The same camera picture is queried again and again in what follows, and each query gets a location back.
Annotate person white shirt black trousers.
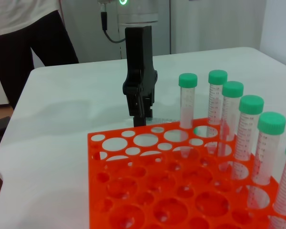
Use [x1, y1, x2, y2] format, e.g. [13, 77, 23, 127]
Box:
[0, 0, 80, 111]

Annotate orange plastic test tube rack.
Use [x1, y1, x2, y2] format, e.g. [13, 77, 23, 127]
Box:
[87, 116, 286, 229]

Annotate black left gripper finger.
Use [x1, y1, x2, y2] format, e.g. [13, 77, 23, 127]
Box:
[143, 96, 156, 118]
[125, 92, 147, 127]

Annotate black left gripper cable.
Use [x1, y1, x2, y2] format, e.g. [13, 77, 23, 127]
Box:
[100, 10, 127, 44]

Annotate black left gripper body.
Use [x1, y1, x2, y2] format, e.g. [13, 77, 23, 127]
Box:
[122, 25, 158, 106]

